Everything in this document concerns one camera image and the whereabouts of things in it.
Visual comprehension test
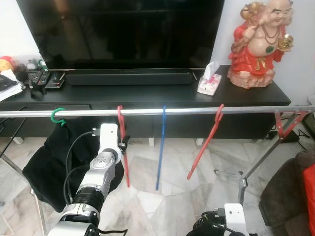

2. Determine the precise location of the white pink tissue box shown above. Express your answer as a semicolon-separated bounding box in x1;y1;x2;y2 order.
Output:
197;61;223;96

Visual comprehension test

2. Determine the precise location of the silver clothes rack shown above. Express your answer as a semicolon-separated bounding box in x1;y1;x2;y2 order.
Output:
0;105;315;236

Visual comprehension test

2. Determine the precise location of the orange round doll head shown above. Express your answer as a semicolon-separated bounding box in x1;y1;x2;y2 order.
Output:
0;56;14;72

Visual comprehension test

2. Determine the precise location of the black soundbar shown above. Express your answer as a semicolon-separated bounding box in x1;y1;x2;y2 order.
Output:
65;68;194;87

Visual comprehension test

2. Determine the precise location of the red rack end brace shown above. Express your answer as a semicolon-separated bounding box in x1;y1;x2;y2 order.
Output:
274;111;308;141

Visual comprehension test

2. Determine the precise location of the black power adapter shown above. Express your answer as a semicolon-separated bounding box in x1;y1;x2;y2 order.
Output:
281;129;301;143

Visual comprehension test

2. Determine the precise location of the red laughing Buddha statue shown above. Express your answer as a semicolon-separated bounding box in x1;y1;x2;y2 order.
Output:
227;0;295;90

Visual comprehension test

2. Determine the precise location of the red plastic hanger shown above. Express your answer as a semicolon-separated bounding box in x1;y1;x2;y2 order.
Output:
187;104;225;180
117;105;131;188

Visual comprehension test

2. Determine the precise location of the black flat TV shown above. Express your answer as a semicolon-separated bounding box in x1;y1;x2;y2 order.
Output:
16;0;225;69

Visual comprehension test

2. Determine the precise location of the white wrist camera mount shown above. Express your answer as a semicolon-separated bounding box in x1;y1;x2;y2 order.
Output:
224;203;247;236
98;123;123;163

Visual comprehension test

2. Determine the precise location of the white paper stack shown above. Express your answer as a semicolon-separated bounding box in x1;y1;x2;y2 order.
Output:
0;69;24;102

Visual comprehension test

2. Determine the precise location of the black shirt with small logo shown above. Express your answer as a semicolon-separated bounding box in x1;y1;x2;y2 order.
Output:
22;118;126;213

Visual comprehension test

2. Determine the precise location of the blue plastic hanger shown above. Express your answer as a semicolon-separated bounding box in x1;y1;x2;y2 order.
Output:
156;105;168;191

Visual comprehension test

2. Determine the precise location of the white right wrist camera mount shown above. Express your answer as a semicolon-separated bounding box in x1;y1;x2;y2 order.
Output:
224;203;247;236

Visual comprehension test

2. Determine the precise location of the dark grey fabric sofa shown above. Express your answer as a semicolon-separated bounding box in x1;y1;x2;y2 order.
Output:
259;150;315;236

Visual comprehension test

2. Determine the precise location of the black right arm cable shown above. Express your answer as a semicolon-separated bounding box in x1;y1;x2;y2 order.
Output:
201;209;233;230

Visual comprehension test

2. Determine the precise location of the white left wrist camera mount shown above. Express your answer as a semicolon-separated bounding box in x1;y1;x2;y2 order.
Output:
98;123;123;163

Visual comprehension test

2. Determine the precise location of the green plastic hanger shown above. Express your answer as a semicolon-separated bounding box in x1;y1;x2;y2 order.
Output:
51;107;68;127

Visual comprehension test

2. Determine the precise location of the black TV console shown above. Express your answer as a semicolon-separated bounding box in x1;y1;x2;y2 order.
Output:
0;69;292;143

